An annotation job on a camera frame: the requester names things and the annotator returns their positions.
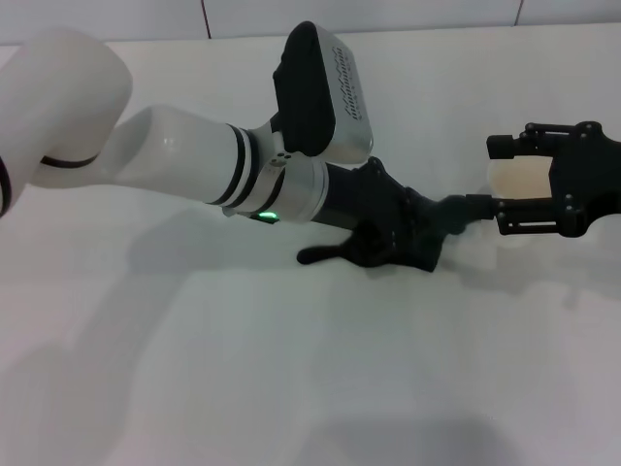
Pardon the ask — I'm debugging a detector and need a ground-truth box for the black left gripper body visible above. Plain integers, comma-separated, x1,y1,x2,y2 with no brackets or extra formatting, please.
311,155,439,235

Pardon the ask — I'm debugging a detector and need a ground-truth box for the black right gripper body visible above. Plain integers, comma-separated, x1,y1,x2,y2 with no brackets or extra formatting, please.
546,119,621,239

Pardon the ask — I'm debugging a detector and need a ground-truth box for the white paper cup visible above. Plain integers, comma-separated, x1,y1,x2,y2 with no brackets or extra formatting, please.
486,155,555,200

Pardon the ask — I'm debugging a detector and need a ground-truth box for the dark blue rag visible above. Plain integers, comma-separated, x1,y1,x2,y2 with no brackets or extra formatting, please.
296,193,487,275

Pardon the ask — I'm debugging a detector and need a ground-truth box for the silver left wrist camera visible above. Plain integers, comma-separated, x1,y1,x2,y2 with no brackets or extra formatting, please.
271,20,376,165

